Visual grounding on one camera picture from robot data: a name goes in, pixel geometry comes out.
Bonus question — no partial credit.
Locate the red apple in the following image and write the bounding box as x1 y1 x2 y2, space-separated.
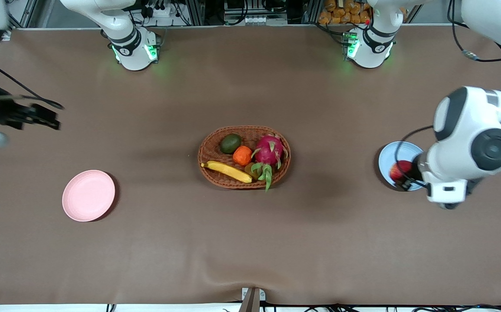
389 160 413 183

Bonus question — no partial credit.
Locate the yellow banana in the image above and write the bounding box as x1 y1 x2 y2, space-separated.
201 161 253 184

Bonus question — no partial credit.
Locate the blue plate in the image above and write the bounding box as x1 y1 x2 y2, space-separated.
378 141 426 191

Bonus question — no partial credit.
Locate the pink plate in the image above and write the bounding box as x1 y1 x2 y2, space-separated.
62 170 116 222

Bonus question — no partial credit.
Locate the pink dragon fruit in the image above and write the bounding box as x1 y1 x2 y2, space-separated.
250 135 288 192

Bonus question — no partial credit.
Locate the white power strip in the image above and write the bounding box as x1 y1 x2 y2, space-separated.
140 1 184 19

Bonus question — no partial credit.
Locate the brown table cloth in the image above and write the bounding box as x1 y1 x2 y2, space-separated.
0 24 501 306

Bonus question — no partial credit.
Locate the bag of orange items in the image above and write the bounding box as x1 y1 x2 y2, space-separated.
318 0 407 25

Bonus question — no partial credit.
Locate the orange fruit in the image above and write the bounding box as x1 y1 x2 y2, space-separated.
233 146 253 166

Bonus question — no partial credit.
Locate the brown wicker basket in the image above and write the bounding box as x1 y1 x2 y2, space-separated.
198 126 291 189

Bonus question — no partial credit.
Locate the green avocado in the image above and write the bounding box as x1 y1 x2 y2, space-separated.
220 134 242 154

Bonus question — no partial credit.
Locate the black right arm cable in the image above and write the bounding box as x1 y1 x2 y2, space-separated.
0 50 65 110

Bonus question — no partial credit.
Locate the aluminium frame profile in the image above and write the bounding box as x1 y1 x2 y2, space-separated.
6 0 39 36

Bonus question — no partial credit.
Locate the metal bracket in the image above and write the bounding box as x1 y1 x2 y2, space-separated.
242 287 266 312

